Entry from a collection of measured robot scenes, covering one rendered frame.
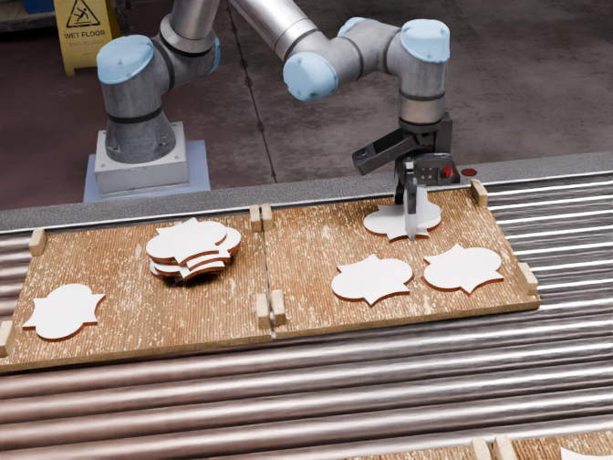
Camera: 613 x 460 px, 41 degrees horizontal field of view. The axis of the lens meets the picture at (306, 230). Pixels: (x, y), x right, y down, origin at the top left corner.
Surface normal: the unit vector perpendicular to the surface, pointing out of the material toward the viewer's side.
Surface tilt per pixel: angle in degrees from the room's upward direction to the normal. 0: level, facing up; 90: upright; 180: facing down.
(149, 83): 91
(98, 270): 0
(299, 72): 90
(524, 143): 0
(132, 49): 8
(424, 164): 90
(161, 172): 90
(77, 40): 78
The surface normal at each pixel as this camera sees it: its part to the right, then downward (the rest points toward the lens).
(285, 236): -0.07, -0.84
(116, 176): 0.16, 0.53
